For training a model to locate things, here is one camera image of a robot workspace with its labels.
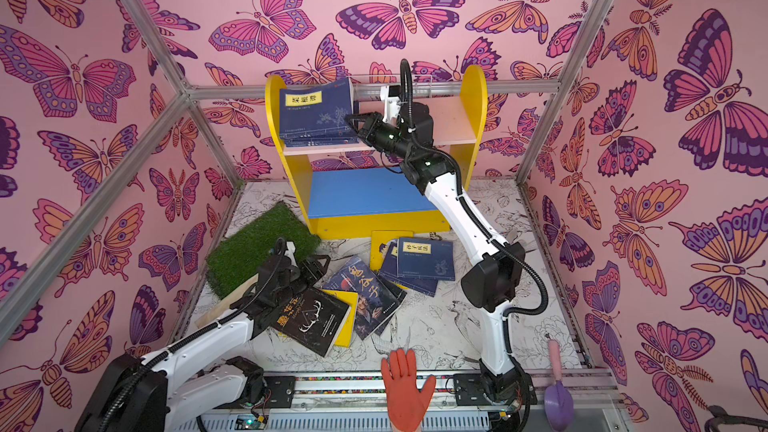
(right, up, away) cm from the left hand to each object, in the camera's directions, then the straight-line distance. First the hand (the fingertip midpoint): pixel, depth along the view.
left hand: (328, 259), depth 84 cm
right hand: (+7, +36, -16) cm, 40 cm away
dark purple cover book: (+14, -12, +1) cm, 18 cm away
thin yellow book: (+6, -19, -3) cm, 20 cm away
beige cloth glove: (-30, -13, +3) cm, 33 cm away
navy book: (+29, -2, +11) cm, 31 cm away
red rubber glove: (+22, -33, -13) cm, 41 cm away
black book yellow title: (-3, -16, -3) cm, 16 cm away
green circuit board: (-17, -38, -12) cm, 43 cm away
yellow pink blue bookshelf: (+3, +21, +15) cm, 26 cm away
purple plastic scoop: (+57, -32, -14) cm, 67 cm away
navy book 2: (+17, -5, +7) cm, 19 cm away
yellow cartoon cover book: (+14, +5, +17) cm, 22 cm away
